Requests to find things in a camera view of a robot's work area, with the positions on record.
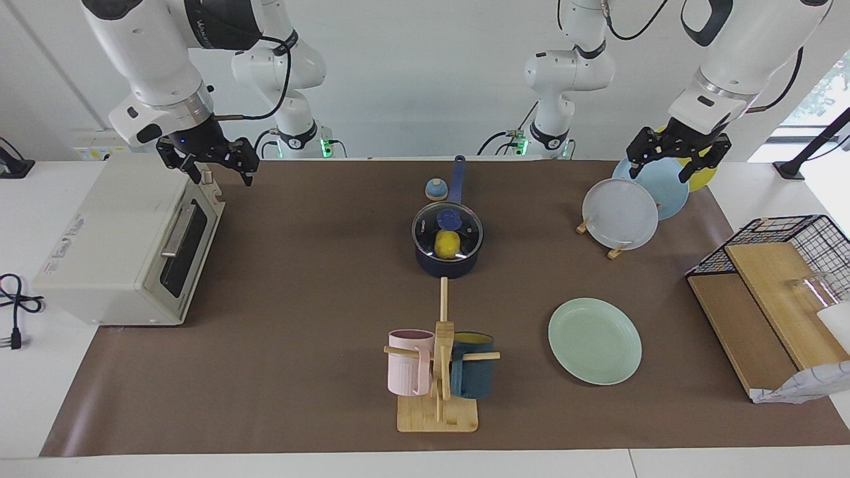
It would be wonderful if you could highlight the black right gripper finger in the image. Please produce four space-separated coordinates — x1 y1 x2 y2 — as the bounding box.
229 137 260 187
175 156 203 186

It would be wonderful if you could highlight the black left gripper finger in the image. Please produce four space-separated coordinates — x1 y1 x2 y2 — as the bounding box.
679 135 732 183
628 128 659 179

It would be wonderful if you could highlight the glass lid blue knob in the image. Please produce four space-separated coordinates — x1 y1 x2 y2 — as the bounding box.
412 202 484 260

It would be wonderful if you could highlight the light blue plate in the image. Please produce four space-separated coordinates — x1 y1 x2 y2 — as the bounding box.
612 157 690 221

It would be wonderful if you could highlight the grey plate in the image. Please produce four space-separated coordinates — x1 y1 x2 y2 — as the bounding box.
582 178 659 252

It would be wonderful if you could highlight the wooden plate rack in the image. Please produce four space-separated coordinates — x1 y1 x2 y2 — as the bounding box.
576 219 628 260

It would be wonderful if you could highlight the pale green plate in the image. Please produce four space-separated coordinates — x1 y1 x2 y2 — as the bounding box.
549 297 643 386

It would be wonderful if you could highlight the black stand leg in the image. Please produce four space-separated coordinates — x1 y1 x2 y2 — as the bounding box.
774 108 850 180

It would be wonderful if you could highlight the beige toaster oven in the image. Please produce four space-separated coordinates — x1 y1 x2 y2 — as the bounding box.
33 154 226 326

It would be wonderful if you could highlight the clear glass cup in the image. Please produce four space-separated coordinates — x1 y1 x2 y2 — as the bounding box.
787 272 841 309

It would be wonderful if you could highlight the wooden shelf unit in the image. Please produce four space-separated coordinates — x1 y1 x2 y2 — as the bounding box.
687 242 850 399

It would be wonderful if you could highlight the black clamp foot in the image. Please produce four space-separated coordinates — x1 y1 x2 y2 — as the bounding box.
0 137 35 179

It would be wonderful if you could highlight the white cup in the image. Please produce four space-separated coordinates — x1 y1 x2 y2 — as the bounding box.
817 302 850 353

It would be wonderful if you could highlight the dark blue saucepan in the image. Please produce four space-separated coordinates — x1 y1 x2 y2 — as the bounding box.
412 155 484 279

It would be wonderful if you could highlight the brown table mat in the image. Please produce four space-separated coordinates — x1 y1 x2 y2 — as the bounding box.
40 159 850 457

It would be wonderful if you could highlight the white checked cloth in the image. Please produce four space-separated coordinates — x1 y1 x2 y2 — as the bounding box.
750 360 850 404

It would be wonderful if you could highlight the pink mug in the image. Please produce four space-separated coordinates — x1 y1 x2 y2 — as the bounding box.
388 329 436 397

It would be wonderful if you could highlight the dark teal mug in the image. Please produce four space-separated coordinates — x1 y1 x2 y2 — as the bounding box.
450 332 495 400

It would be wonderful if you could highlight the wooden mug rack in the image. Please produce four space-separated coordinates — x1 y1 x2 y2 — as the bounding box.
383 278 501 434

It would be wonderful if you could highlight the black base cable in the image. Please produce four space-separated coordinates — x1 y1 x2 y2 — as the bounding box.
478 102 539 157
252 128 278 160

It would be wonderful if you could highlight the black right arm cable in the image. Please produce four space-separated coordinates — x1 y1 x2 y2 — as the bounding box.
212 33 294 122

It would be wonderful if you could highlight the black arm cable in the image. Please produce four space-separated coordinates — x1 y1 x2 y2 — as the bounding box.
601 0 804 112
212 33 294 122

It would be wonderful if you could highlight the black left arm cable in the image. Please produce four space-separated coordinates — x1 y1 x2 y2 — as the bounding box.
601 0 804 112

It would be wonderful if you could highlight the black wire basket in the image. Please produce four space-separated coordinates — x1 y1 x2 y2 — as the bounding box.
685 214 850 303

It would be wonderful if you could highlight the window with white frame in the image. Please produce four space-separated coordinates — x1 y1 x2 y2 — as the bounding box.
777 53 850 143

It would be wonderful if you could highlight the black power cord with plug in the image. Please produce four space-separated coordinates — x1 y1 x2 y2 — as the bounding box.
0 274 44 351

